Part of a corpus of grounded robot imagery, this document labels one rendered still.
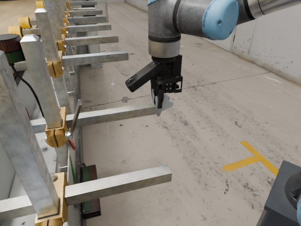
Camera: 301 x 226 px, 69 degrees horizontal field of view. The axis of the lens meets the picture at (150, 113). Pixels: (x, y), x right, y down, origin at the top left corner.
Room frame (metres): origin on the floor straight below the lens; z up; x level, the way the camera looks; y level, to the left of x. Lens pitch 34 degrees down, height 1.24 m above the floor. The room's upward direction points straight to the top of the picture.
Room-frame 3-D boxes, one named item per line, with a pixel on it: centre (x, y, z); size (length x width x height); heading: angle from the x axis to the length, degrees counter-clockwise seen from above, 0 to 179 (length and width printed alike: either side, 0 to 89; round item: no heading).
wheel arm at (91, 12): (1.76, 0.54, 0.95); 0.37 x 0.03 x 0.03; 106
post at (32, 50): (0.50, 0.27, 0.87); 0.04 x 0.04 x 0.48; 16
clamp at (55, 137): (0.52, 0.28, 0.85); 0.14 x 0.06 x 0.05; 16
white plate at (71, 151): (0.47, 0.24, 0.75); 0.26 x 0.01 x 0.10; 16
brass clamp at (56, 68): (0.76, 0.34, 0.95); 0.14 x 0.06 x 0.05; 16
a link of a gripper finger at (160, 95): (0.60, -0.03, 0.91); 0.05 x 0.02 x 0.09; 16
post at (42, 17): (0.74, 0.34, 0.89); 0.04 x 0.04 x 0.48; 16
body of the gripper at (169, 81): (0.63, -0.05, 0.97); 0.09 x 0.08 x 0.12; 106
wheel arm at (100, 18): (1.50, 0.53, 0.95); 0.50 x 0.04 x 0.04; 106
